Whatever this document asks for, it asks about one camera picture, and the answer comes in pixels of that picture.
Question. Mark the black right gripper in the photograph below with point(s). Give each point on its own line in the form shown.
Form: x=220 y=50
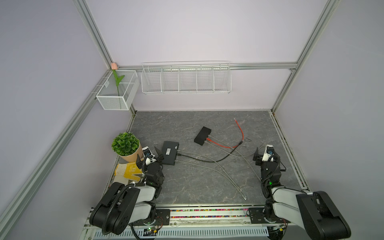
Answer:
x=258 y=158

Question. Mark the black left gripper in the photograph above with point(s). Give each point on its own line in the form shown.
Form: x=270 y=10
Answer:
x=160 y=156

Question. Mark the small ribbed black switch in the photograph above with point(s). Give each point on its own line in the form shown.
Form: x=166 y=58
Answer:
x=202 y=136

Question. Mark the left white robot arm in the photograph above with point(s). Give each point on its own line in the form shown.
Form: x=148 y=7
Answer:
x=123 y=205

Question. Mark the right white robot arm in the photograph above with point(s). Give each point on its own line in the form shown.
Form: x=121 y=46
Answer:
x=314 y=212

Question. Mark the beige plant pot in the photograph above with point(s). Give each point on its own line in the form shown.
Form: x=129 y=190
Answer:
x=133 y=157

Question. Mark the green artificial plant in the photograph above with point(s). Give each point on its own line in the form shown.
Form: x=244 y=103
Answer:
x=125 y=144

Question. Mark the yellow white work glove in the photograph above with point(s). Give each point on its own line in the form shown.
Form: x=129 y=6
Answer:
x=127 y=172

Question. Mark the white mesh square basket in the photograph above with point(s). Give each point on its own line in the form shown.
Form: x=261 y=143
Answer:
x=108 y=96

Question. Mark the pink artificial tulip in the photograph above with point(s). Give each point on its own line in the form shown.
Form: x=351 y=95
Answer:
x=118 y=78

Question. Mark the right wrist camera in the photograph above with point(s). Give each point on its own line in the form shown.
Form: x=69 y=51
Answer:
x=269 y=151

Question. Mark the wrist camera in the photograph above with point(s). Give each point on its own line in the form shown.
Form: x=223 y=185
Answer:
x=269 y=151
x=148 y=156

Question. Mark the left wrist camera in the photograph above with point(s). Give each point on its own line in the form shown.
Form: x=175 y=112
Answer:
x=148 y=156

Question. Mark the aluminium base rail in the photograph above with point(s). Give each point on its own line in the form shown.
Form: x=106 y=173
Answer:
x=204 y=223

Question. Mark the white wire long basket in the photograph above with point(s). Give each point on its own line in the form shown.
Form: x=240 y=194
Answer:
x=194 y=77

